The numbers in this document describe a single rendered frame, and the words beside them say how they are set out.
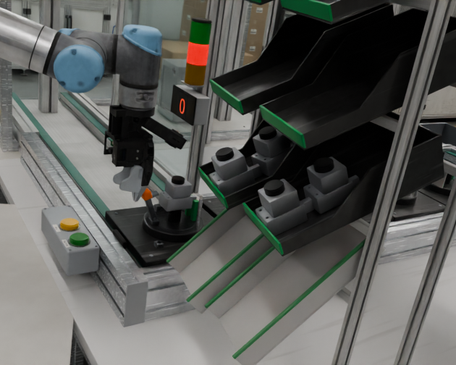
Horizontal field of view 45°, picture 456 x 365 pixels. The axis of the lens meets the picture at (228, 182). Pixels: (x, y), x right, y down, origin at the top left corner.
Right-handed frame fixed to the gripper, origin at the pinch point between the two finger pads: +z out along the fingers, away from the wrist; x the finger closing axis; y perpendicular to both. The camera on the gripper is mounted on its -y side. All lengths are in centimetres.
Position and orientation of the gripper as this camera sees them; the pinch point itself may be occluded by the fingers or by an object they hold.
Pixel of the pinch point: (138, 195)
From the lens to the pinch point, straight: 119.5
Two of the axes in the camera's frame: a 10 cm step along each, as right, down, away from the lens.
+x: 5.2, 4.0, -7.6
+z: -1.4, 9.1, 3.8
